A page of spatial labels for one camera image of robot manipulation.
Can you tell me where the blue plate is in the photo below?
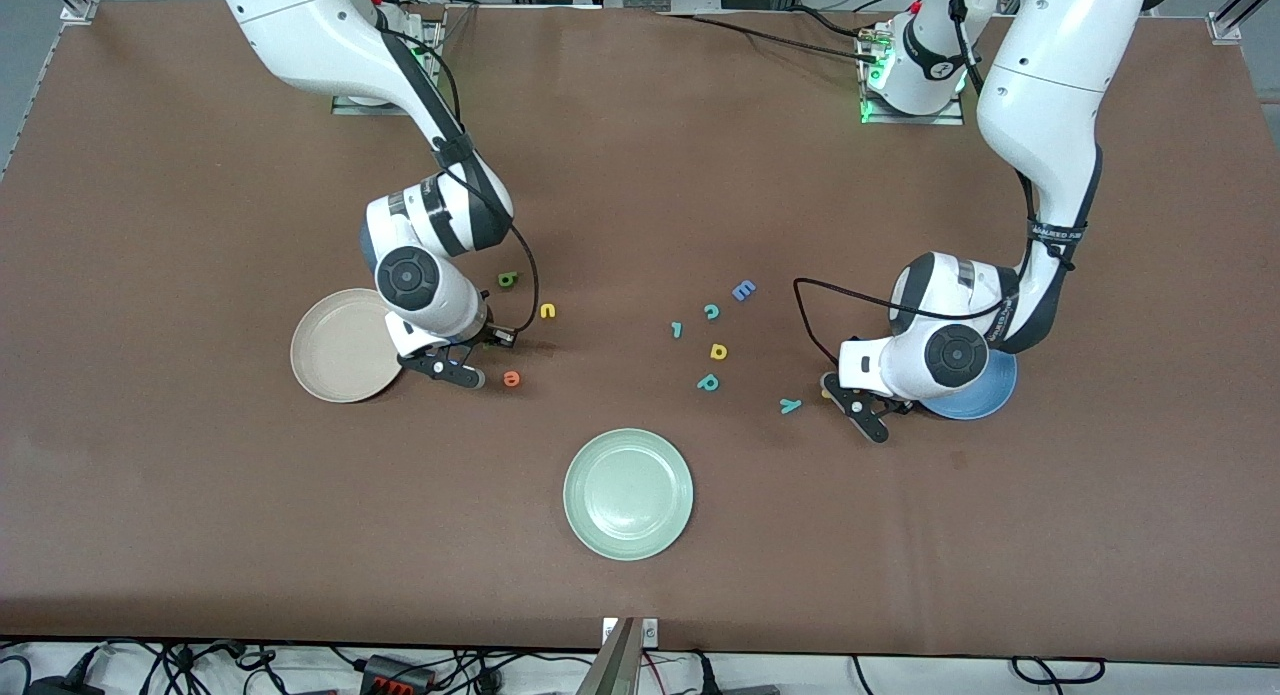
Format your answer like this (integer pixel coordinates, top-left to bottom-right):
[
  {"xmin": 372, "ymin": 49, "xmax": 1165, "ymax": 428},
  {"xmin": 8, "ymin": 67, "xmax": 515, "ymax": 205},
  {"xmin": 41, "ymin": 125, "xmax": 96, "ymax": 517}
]
[{"xmin": 920, "ymin": 350, "xmax": 1018, "ymax": 421}]

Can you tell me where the perforated metal edge strip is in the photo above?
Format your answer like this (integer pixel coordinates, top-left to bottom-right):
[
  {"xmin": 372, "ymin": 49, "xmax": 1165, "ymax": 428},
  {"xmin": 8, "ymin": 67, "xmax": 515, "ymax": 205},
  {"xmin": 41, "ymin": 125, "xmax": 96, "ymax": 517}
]
[{"xmin": 0, "ymin": 20, "xmax": 66, "ymax": 181}]

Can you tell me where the beige brown plate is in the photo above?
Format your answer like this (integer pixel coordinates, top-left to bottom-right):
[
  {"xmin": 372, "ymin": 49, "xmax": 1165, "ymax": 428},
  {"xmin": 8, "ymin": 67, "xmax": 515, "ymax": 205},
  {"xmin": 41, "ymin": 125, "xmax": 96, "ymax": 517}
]
[{"xmin": 290, "ymin": 288, "xmax": 406, "ymax": 404}]

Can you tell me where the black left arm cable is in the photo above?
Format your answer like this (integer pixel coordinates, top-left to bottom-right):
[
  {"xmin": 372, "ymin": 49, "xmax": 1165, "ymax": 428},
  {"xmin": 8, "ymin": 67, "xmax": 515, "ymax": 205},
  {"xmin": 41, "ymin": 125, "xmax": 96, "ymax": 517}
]
[{"xmin": 793, "ymin": 0, "xmax": 1041, "ymax": 368}]

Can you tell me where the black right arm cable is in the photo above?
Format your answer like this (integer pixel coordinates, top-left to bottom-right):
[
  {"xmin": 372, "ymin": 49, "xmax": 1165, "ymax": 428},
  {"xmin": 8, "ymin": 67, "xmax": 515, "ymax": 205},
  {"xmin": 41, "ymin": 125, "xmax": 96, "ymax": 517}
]
[{"xmin": 375, "ymin": 20, "xmax": 541, "ymax": 341}]

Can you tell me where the black looped floor cable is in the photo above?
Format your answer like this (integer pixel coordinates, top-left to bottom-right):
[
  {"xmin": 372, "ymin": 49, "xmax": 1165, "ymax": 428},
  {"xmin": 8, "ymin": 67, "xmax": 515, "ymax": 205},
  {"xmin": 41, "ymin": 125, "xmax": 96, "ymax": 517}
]
[{"xmin": 1010, "ymin": 656, "xmax": 1107, "ymax": 687}]

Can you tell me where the aluminium camera post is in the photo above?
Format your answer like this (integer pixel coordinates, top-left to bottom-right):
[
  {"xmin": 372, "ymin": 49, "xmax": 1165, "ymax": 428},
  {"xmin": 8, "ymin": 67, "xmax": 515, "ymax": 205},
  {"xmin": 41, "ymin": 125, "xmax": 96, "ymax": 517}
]
[{"xmin": 575, "ymin": 617, "xmax": 661, "ymax": 695}]

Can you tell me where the black table cable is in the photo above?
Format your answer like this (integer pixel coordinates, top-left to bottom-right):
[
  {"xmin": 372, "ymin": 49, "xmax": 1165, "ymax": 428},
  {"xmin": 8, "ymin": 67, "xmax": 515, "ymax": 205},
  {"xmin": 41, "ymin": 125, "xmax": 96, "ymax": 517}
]
[
  {"xmin": 790, "ymin": 3, "xmax": 881, "ymax": 38},
  {"xmin": 665, "ymin": 11, "xmax": 881, "ymax": 66}
]

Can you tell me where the black orange power strip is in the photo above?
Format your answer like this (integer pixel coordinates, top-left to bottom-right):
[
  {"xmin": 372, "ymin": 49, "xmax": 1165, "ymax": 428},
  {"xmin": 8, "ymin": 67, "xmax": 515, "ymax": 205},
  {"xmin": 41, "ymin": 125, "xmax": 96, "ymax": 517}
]
[{"xmin": 360, "ymin": 655, "xmax": 437, "ymax": 694}]

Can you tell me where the pale green plate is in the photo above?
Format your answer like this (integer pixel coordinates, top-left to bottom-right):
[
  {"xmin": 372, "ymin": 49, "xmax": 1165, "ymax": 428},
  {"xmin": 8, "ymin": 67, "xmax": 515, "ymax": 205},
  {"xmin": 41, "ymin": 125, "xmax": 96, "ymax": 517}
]
[{"xmin": 563, "ymin": 428, "xmax": 695, "ymax": 562}]

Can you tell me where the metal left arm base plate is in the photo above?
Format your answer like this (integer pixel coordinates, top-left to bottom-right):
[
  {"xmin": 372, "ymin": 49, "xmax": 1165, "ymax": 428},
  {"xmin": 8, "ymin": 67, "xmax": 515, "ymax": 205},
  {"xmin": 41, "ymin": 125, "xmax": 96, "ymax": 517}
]
[{"xmin": 858, "ymin": 20, "xmax": 968, "ymax": 127}]

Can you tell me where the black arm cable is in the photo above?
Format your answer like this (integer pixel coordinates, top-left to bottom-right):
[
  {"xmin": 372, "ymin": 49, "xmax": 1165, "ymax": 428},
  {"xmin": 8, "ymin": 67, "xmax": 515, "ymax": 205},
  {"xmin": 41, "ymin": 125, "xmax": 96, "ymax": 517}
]
[
  {"xmin": 793, "ymin": 0, "xmax": 1041, "ymax": 368},
  {"xmin": 375, "ymin": 20, "xmax": 541, "ymax": 341}
]

